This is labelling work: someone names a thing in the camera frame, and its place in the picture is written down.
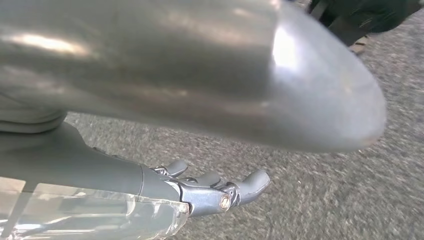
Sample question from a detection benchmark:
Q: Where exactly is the clear plastic film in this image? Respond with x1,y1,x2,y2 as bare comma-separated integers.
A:
0,177,190,240

